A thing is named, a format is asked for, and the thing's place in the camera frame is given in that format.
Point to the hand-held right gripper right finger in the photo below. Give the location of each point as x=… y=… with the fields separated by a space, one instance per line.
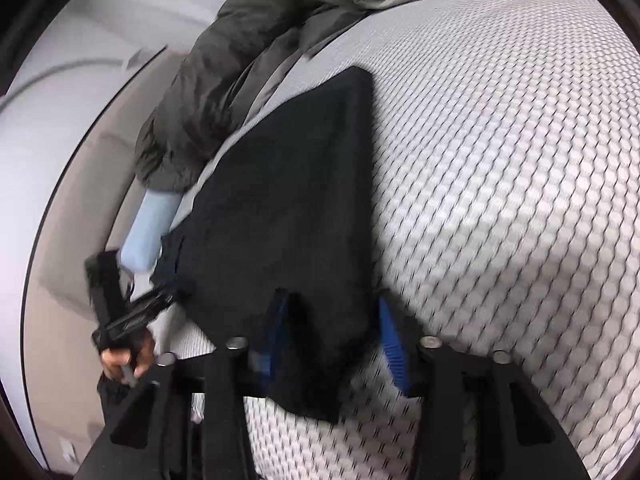
x=395 y=350

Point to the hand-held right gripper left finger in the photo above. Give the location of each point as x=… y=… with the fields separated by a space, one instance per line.
x=276 y=332

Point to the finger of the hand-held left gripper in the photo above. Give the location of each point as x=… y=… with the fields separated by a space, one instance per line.
x=150 y=305

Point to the black pants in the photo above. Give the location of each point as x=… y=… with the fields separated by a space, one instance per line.
x=300 y=185

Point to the person's left hand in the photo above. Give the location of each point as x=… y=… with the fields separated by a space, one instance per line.
x=130 y=360

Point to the light blue pillow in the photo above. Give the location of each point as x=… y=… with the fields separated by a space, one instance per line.
x=150 y=235

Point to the crumpled grey garment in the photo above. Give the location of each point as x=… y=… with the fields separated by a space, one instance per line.
x=200 y=110

